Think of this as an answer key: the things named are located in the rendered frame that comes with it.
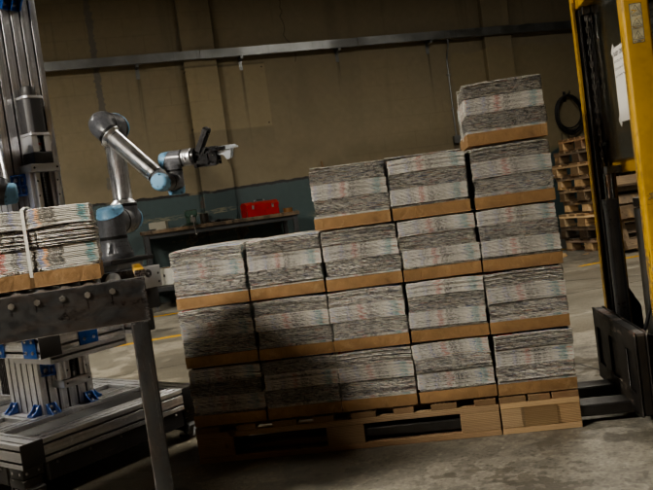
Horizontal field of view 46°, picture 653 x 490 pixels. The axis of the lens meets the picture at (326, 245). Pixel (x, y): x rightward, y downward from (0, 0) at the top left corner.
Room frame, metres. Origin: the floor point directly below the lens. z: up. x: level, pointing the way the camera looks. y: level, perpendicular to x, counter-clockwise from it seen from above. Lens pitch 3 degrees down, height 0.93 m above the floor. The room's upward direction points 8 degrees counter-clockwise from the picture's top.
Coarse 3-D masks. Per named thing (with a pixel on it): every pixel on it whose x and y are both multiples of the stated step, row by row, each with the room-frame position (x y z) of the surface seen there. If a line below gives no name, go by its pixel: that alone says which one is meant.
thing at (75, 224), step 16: (48, 208) 2.21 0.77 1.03; (64, 208) 2.21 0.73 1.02; (80, 208) 2.23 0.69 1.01; (48, 224) 2.21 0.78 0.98; (64, 224) 2.22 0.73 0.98; (80, 224) 2.22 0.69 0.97; (96, 224) 2.48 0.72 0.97; (48, 240) 2.20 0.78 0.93; (80, 240) 2.22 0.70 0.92; (96, 240) 2.25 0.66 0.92; (48, 256) 2.20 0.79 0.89; (64, 256) 2.22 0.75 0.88; (80, 256) 2.23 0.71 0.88; (96, 256) 2.24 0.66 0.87
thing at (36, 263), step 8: (16, 216) 2.18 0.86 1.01; (24, 216) 2.19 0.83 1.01; (32, 216) 2.19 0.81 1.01; (16, 224) 2.18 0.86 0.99; (32, 224) 2.19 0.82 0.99; (16, 232) 2.18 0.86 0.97; (32, 232) 2.20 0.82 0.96; (16, 240) 2.18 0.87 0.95; (32, 240) 2.30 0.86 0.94; (16, 248) 2.18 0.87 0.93; (24, 248) 2.19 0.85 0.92; (32, 248) 2.19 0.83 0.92; (24, 256) 2.19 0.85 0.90; (32, 256) 2.20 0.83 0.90; (24, 264) 2.19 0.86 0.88; (32, 264) 2.20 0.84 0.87; (40, 264) 2.22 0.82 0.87; (24, 272) 2.19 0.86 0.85; (40, 288) 2.21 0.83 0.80
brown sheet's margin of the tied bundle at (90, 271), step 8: (88, 264) 2.23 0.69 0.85; (96, 264) 2.23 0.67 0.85; (48, 272) 2.20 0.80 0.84; (56, 272) 2.20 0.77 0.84; (64, 272) 2.21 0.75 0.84; (72, 272) 2.22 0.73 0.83; (80, 272) 2.22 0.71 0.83; (88, 272) 2.23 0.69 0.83; (96, 272) 2.23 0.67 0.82; (48, 280) 2.20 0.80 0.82; (56, 280) 2.20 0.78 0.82; (64, 280) 2.21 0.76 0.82; (72, 280) 2.21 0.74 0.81; (80, 280) 2.22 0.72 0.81
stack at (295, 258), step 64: (192, 256) 2.93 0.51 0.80; (256, 256) 2.91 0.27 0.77; (320, 256) 2.89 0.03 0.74; (384, 256) 2.85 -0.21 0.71; (448, 256) 2.82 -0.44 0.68; (192, 320) 2.94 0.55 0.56; (256, 320) 2.91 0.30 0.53; (320, 320) 2.88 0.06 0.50; (384, 320) 2.85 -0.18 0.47; (448, 320) 2.82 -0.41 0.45; (192, 384) 2.95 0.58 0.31; (256, 384) 2.92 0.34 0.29; (320, 384) 2.89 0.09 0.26; (384, 384) 2.86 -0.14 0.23; (448, 384) 2.83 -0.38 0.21; (320, 448) 2.89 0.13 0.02
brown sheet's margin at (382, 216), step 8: (344, 216) 2.86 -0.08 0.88; (352, 216) 2.86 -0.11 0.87; (360, 216) 2.86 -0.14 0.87; (368, 216) 2.85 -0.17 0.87; (376, 216) 2.85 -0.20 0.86; (384, 216) 2.85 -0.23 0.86; (392, 216) 3.08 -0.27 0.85; (320, 224) 2.87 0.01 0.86; (328, 224) 2.87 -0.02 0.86; (336, 224) 2.87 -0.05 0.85; (344, 224) 2.86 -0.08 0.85; (352, 224) 2.86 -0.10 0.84; (360, 224) 2.86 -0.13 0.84
